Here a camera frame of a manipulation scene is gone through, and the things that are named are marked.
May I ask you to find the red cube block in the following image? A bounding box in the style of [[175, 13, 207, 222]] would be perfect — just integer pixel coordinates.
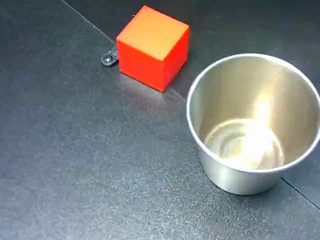
[[116, 5, 191, 93]]

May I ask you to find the black flat joining plate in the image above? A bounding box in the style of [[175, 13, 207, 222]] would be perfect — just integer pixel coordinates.
[[100, 48, 120, 67]]

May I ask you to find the stainless steel cup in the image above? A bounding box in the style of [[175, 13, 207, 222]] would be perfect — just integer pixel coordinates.
[[186, 52, 320, 196]]

